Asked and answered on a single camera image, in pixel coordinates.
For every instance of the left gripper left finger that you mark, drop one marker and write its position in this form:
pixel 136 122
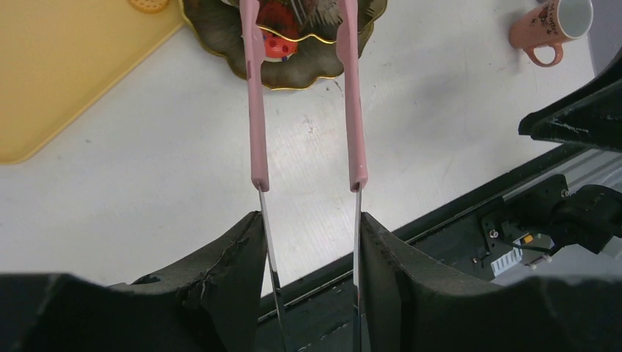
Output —
pixel 206 301

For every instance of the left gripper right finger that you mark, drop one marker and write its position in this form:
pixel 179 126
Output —
pixel 415 303

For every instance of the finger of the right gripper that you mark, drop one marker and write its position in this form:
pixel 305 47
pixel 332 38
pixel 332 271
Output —
pixel 589 117

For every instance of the pink handled metal tongs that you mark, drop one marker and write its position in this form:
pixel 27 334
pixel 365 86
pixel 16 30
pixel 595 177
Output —
pixel 347 53

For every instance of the yellow serving tray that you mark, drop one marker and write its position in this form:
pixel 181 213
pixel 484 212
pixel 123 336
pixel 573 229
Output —
pixel 59 57

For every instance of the red strawberry tart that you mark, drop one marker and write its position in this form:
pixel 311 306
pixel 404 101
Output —
pixel 280 30

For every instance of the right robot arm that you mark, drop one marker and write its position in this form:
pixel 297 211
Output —
pixel 590 217

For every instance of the orange ceramic cup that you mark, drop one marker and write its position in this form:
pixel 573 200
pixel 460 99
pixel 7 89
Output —
pixel 551 24

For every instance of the three tier dark cake stand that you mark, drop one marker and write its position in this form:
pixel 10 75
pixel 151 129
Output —
pixel 217 26

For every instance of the orange macaron lower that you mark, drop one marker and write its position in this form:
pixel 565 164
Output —
pixel 149 6

